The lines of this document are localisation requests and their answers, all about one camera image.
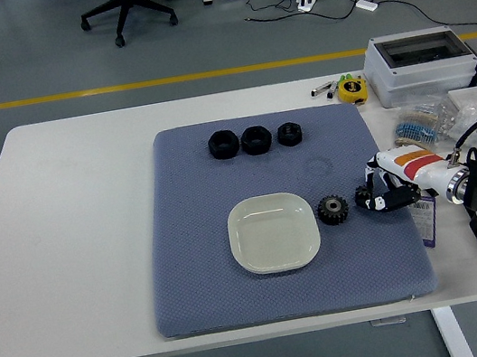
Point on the large black gear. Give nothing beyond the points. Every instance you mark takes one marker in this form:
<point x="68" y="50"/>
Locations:
<point x="333" y="210"/>

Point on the large black hex nut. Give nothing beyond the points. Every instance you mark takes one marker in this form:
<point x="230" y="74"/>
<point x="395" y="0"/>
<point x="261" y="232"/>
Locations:
<point x="224" y="145"/>
<point x="257" y="140"/>

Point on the purple label card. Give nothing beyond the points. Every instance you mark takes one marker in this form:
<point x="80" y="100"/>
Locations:
<point x="427" y="225"/>

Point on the white square plate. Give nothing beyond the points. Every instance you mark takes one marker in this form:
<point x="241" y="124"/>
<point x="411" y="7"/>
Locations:
<point x="273" y="234"/>

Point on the grey electrical enclosure box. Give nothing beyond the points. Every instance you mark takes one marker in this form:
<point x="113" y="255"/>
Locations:
<point x="418" y="75"/>

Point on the yellow tape measure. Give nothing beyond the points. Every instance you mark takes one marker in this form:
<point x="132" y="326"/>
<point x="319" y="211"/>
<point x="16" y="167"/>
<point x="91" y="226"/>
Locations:
<point x="352" y="91"/>

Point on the white table leg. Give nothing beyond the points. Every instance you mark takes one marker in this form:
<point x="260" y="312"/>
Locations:
<point x="452" y="335"/>

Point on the green marker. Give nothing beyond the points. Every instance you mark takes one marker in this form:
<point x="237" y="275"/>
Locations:
<point x="348" y="76"/>
<point x="342" y="78"/>

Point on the white under-table bracket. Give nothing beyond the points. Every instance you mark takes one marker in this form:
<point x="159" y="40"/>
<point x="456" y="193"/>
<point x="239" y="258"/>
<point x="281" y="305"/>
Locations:
<point x="388" y="321"/>

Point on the blue-grey padded mat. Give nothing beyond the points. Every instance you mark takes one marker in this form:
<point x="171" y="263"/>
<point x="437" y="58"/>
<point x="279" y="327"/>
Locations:
<point x="194" y="241"/>

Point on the black office chair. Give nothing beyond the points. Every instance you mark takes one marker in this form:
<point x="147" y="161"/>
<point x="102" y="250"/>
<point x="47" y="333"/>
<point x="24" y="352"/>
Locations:
<point x="124" y="3"/>

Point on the white power adapter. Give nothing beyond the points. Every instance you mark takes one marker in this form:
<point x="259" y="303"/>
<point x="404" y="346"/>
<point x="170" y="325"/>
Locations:
<point x="366" y="5"/>

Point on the small black hex nut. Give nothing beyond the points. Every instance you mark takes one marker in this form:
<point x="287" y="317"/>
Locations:
<point x="290" y="134"/>

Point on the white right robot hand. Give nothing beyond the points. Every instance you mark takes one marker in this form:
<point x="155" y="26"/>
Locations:
<point x="419" y="166"/>

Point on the bag of blue resistors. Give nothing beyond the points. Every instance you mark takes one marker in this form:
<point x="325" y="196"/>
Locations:
<point x="417" y="125"/>

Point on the small black gear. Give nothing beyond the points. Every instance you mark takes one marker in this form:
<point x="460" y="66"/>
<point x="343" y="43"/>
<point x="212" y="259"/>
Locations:
<point x="362" y="196"/>

